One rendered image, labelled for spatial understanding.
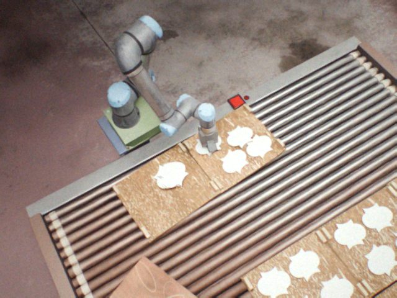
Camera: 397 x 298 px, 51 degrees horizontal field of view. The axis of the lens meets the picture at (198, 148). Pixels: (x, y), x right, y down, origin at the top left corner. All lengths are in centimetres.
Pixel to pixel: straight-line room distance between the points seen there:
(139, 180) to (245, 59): 197
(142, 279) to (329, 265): 81
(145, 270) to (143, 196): 40
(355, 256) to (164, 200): 89
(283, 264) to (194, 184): 55
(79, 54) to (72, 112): 63
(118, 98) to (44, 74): 194
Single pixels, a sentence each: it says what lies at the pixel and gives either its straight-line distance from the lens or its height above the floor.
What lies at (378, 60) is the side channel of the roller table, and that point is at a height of 95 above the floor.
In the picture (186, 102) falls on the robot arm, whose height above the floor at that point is 124.
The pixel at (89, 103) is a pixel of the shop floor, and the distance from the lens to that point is 363.
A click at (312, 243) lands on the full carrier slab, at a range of 199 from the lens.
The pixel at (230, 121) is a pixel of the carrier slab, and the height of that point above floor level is 94.
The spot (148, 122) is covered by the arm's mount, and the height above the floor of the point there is 95.
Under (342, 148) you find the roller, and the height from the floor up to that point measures 92.
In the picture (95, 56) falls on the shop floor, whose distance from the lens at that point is 396.
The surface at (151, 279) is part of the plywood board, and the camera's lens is 182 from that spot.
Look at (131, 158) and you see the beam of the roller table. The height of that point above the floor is 92.
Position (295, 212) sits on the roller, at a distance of 204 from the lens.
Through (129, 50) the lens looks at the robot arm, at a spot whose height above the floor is 155.
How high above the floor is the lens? 280
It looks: 60 degrees down
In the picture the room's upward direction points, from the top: 5 degrees counter-clockwise
